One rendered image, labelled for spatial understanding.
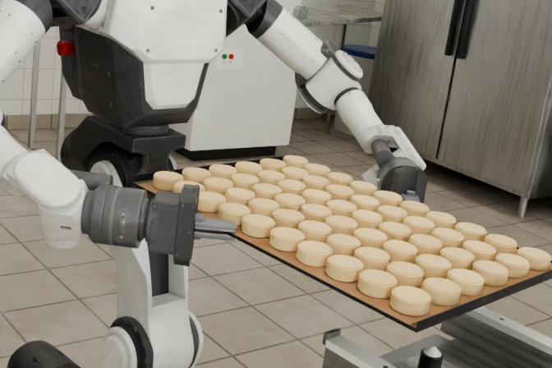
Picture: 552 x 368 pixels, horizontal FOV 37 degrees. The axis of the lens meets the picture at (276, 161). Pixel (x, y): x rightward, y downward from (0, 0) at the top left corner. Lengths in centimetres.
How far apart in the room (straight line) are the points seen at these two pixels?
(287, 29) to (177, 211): 69
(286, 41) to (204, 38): 24
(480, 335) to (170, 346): 66
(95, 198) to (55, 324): 190
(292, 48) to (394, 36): 391
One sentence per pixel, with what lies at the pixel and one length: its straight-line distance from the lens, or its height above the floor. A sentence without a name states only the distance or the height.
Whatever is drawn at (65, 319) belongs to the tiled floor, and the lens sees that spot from 313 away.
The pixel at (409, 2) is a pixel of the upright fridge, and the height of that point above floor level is 112.
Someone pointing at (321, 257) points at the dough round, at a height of 101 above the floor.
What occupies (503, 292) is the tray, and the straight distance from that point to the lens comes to 118.
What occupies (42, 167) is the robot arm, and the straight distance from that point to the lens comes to 125.
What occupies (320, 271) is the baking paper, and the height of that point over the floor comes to 100.
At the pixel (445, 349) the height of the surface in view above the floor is 84.
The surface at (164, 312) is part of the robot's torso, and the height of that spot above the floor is 67.
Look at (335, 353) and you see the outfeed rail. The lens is 117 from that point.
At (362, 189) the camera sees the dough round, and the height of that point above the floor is 102.
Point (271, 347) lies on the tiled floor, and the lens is 307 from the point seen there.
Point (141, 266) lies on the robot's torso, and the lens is 166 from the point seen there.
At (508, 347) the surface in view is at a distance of 135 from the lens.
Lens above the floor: 143
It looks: 15 degrees down
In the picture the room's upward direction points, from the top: 8 degrees clockwise
